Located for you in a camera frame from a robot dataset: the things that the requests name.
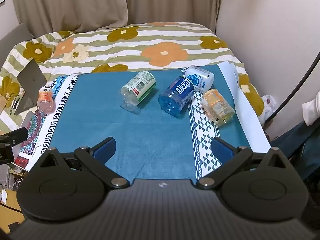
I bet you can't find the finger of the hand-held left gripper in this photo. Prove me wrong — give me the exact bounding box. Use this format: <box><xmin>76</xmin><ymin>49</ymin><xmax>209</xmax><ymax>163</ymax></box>
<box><xmin>0</xmin><ymin>127</ymin><xmax>28</xmax><ymax>147</ymax></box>

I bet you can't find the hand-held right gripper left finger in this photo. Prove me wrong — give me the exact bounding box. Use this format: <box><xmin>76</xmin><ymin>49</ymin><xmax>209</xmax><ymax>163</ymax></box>
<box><xmin>39</xmin><ymin>137</ymin><xmax>130</xmax><ymax>189</ymax></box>

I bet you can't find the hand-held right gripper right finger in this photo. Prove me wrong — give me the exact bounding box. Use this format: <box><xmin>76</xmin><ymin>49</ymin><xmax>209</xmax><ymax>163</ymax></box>
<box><xmin>196</xmin><ymin>137</ymin><xmax>288</xmax><ymax>189</ymax></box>

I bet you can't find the clear orange label bottle cup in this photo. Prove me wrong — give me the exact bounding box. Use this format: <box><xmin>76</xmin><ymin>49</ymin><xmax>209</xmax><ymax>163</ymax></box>
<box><xmin>200</xmin><ymin>88</ymin><xmax>236</xmax><ymax>127</ymax></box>

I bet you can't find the pink plastic bottle cup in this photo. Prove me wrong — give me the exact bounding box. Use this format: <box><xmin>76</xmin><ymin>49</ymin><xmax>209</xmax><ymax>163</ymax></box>
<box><xmin>37</xmin><ymin>85</ymin><xmax>56</xmax><ymax>113</ymax></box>

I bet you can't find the blue plastic bottle cup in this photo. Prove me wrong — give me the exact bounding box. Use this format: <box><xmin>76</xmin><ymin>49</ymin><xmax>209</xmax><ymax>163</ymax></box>
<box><xmin>158</xmin><ymin>76</ymin><xmax>195</xmax><ymax>119</ymax></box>

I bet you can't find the clear green label bottle cup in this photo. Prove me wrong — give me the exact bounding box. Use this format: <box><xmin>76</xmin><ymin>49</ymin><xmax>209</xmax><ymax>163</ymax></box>
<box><xmin>120</xmin><ymin>70</ymin><xmax>157</xmax><ymax>115</ymax></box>

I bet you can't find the white blue label bottle cup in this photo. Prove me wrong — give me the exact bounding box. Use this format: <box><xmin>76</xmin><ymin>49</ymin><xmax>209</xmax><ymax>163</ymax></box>
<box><xmin>184</xmin><ymin>65</ymin><xmax>215</xmax><ymax>92</ymax></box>

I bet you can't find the mandala patterned mat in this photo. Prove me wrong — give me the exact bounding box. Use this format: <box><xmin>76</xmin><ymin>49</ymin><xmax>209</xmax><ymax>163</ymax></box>
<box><xmin>12</xmin><ymin>74</ymin><xmax>84</xmax><ymax>172</ymax></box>

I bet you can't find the teal table cloth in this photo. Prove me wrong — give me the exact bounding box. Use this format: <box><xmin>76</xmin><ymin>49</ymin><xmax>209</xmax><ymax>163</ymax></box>
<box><xmin>41</xmin><ymin>61</ymin><xmax>272</xmax><ymax>181</ymax></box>

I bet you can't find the grey folding stand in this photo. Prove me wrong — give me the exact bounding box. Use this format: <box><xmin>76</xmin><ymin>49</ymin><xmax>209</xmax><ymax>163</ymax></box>
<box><xmin>14</xmin><ymin>58</ymin><xmax>48</xmax><ymax>116</ymax></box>

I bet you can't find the white plastic bag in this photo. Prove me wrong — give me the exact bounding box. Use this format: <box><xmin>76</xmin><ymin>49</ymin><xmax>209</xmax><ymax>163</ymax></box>
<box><xmin>259</xmin><ymin>94</ymin><xmax>278</xmax><ymax>126</ymax></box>

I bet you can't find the person's leg in jeans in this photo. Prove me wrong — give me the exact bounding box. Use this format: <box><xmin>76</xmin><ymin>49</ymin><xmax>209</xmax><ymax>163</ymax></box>
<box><xmin>269</xmin><ymin>97</ymin><xmax>320</xmax><ymax>181</ymax></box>

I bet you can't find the grey headboard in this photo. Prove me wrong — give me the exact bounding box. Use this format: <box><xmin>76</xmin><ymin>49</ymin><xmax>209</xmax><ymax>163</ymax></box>
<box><xmin>0</xmin><ymin>22</ymin><xmax>34</xmax><ymax>68</ymax></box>

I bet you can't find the floral striped blanket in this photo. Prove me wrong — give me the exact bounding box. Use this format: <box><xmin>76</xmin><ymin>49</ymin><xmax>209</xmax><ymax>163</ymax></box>
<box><xmin>0</xmin><ymin>21</ymin><xmax>266</xmax><ymax>128</ymax></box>

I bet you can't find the beige curtain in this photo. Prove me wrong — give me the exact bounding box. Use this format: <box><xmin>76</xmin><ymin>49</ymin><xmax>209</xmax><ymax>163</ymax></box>
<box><xmin>10</xmin><ymin>0</ymin><xmax>222</xmax><ymax>34</ymax></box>

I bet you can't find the black cable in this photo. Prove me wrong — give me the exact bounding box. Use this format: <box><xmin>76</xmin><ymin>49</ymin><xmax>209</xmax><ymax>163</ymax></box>
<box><xmin>264</xmin><ymin>50</ymin><xmax>320</xmax><ymax>128</ymax></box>

